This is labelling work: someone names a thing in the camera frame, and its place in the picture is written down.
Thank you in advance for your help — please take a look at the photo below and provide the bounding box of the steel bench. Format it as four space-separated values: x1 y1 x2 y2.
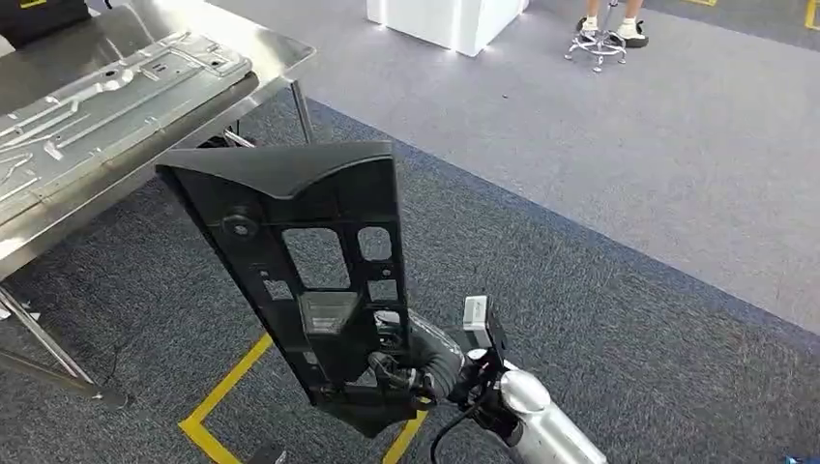
0 0 319 411

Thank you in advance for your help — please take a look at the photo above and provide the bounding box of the stamped metal sheet part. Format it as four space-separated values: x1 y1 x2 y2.
0 32 254 226

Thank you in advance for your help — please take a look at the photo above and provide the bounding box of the black left robot foot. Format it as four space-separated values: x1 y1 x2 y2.
248 442 287 464

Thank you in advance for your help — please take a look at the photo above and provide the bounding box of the black bag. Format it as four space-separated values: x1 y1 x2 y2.
0 0 92 50

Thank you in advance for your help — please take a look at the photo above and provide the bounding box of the black cable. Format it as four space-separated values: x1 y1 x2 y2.
429 384 494 464

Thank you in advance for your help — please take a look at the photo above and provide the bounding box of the chrome stool base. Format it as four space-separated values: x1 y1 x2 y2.
563 0 630 73

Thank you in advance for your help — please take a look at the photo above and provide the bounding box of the steel bench floor bar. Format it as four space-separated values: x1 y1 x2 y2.
0 348 130 411

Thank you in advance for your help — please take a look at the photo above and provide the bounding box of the person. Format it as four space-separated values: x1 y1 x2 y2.
574 0 650 50

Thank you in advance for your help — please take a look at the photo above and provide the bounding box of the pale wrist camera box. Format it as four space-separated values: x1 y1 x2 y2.
461 295 510 362

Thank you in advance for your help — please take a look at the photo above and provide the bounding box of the white box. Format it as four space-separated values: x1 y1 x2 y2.
366 0 531 58

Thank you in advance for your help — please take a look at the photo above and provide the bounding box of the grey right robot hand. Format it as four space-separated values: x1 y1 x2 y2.
367 311 466 409

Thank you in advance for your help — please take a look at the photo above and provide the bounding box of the black plastic panel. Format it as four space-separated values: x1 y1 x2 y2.
156 141 438 441

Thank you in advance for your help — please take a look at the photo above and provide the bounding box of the thin steel bench leg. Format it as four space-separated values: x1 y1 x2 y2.
289 79 316 146

